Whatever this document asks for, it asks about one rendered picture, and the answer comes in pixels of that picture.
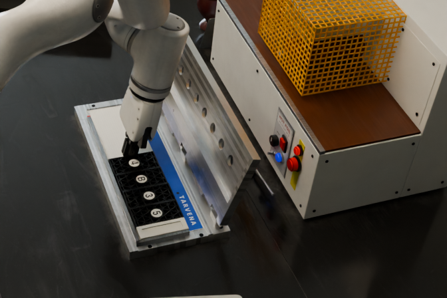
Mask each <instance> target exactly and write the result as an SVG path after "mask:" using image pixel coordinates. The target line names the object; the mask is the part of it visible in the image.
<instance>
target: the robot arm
mask: <svg viewBox="0 0 447 298"><path fill-rule="evenodd" d="M103 21H104V23H105V25H106V28H107V30H108V33H109V35H110V37H111V38H112V40H113V41H114V42H115V43H116V44H117V45H118V46H119V47H120V48H122V49H123V50H125V51H126V52H127V53H128V54H130V55H131V56H132V58H133V61H134V66H133V68H132V72H131V75H130V80H129V86H128V89H127V91H126V94H125V96H124V99H123V101H122V105H121V107H120V118H121V121H122V123H123V125H124V128H125V130H126V133H125V135H126V137H127V138H125V139H124V144H123V146H122V150H121V152H122V155H123V156H134V155H136V154H137V153H138V151H139V149H140V148H146V146H147V141H148V139H149V141H152V140H153V139H154V136H155V134H156V131H157V127H158V123H159V120H160V115H161V111H162V104H163V100H164V99H165V98H166V97H167V96H168V95H169V93H170V90H171V87H172V84H173V81H174V78H175V75H176V71H177V69H178V65H179V63H180V59H181V57H182V53H183V50H184V47H185V44H186V41H187V38H188V35H189V32H190V28H189V25H188V24H187V22H185V20H183V18H181V17H179V16H177V15H175V14H172V13H170V0H26V1H25V2H24V3H23V4H21V5H20V6H18V7H16V8H13V9H10V10H8V11H5V12H2V13H0V92H1V91H2V90H3V89H4V87H5V86H6V84H7V83H8V82H9V81H10V79H11V78H12V77H13V75H14V74H15V73H16V72H17V71H18V70H19V69H20V68H21V67H22V66H23V65H24V64H25V63H26V62H27V61H29V60H31V59H32V58H33V57H35V56H37V55H39V54H41V53H43V52H45V51H48V50H51V49H53V48H56V47H59V46H61V45H65V44H68V43H71V42H74V41H77V40H79V39H81V38H83V37H85V36H87V35H89V34H90V33H92V32H93V31H94V30H95V29H96V28H98V27H99V26H100V25H101V23H102V22H103Z"/></svg>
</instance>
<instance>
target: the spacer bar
mask: <svg viewBox="0 0 447 298"><path fill-rule="evenodd" d="M187 229H189V227H188V225H187V223H186V221H185V219H184V218H178V219H174V220H168V221H164V222H158V223H152V224H149V225H143V226H139V227H136V233H137V235H138V238H139V240H141V239H147V238H150V237H156V236H159V235H165V234H169V233H174V232H177V231H183V230H187Z"/></svg>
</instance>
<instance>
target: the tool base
mask: <svg viewBox="0 0 447 298"><path fill-rule="evenodd" d="M122 101H123V98H122V99H118V100H110V101H105V102H98V103H93V104H94V105H95V107H92V105H93V104H85V105H80V106H75V107H74V115H75V117H76V120H77V122H78V125H79V128H80V131H81V133H82V136H83V138H84V141H85V144H86V147H87V149H88V152H89V154H90V157H91V160H92V163H93V165H94V168H95V170H96V173H97V176H98V179H99V181H100V184H101V186H102V189H103V191H104V195H105V196H106V200H107V202H108V205H109V207H110V211H111V212H112V216H113V218H114V221H115V223H116V226H117V228H118V232H119V234H120V237H121V239H122V242H123V244H124V247H125V250H126V252H127V255H128V258H129V260H130V259H136V258H139V257H144V256H148V255H153V254H157V253H162V252H165V251H171V250H174V249H180V248H183V247H188V246H192V245H197V244H201V243H205V242H209V241H215V240H218V239H223V238H227V237H229V235H230V229H229V227H228V225H219V223H218V221H217V219H216V218H217V216H218V215H217V213H216V211H215V209H214V207H210V205H209V203H208V201H207V199H206V197H205V195H204V197H202V195H201V193H200V191H199V189H198V187H197V185H196V183H195V181H194V179H193V177H192V174H193V171H192V169H191V167H190V164H189V162H188V160H187V158H186V153H187V152H186V150H185V148H184V146H181V145H180V144H179V142H178V140H177V138H176V136H175V134H174V136H172V134H171V132H170V130H169V128H168V125H167V124H166V121H165V120H164V116H165V114H164V111H163V110H162V111H161V115H160V120H159V123H158V127H157V130H158V132H159V134H160V136H161V138H162V141H163V143H164V145H165V147H166V149H167V151H168V153H169V155H170V157H171V159H172V161H173V163H174V166H175V168H176V170H177V172H178V174H179V176H180V179H181V181H182V183H183V185H184V187H185V189H186V191H187V193H188V195H189V197H190V199H191V201H192V204H193V206H194V208H195V210H196V212H197V215H198V217H199V219H200V221H201V223H202V225H203V229H199V230H196V231H190V234H189V235H187V236H184V237H179V238H175V239H169V240H166V241H161V242H158V243H152V244H148V245H151V246H152V248H148V245H143V246H140V247H137V246H136V244H135V241H134V238H133V237H132V234H131V231H130V228H129V226H128V223H127V221H126V218H125V216H124V213H123V211H122V208H121V206H120V202H119V201H118V198H117V195H116V192H115V191H114V187H113V185H112V182H111V180H110V177H109V175H108V172H107V170H106V167H105V165H104V162H103V159H102V156H101V155H100V152H99V149H98V146H97V144H96V141H95V139H94V136H93V134H92V131H91V129H90V126H89V123H88V120H87V116H90V114H89V111H90V110H97V109H101V108H109V107H113V106H121V105H122ZM200 233H202V234H203V235H204V236H202V237H200Z"/></svg>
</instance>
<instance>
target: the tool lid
mask: <svg viewBox="0 0 447 298"><path fill-rule="evenodd" d="M182 67H183V68H184V71H183V74H182ZM190 81H191V87H189V83H190ZM197 95H199V100H198V102H197ZM162 110H163V111H164V114H165V116H164V120H165V121H166V124H167V125H168V128H169V130H170V132H171V134H172V136H174V134H175V136H176V138H177V140H178V142H179V144H180V145H181V146H184V148H185V150H186V152H187V153H186V158H187V160H188V162H189V164H190V167H191V169H192V171H193V174H192V177H193V179H194V181H195V183H196V185H197V187H198V189H199V191H200V193H201V195H202V197H204V195H205V197H206V199H207V201H208V203H209V205H210V207H214V209H215V211H216V213H217V215H218V216H217V218H216V219H217V221H218V223H219V225H228V223H229V221H230V219H231V217H232V215H233V213H234V211H235V209H236V207H237V205H238V203H239V201H240V199H241V198H242V196H243V194H244V192H245V190H246V188H247V186H248V184H249V182H250V180H251V178H252V176H253V175H254V173H255V171H256V169H257V167H258V165H259V163H260V161H261V158H260V157H259V155H258V153H257V152H256V150H255V148H254V147H253V145H252V143H251V141H250V140H249V138H248V136H247V134H246V133H245V131H244V129H243V128H242V126H241V124H240V123H239V120H238V119H237V117H236V115H235V114H234V112H233V110H232V109H231V107H230V105H229V104H228V102H227V100H226V99H225V96H224V95H223V93H222V91H221V90H220V88H219V86H218V84H217V83H216V81H215V79H214V78H213V76H212V74H211V72H210V71H209V69H208V67H207V66H206V64H205V62H204V60H203V58H202V57H201V55H200V54H199V52H198V50H197V48H196V46H195V45H194V43H193V42H192V40H191V38H190V36H189V35H188V38H187V41H186V44H185V47H184V50H183V53H182V57H181V59H180V63H179V65H178V69H177V71H176V75H175V78H174V81H173V84H172V87H171V90H170V93H169V95H168V96H167V97H166V98H165V99H164V100H163V104H162ZM205 110H207V115H206V116H205ZM214 124H215V126H216V129H215V132H214V131H213V126H214ZM222 140H223V141H224V146H223V148H222ZM231 157H233V164H232V165H231V162H230V160H231Z"/></svg>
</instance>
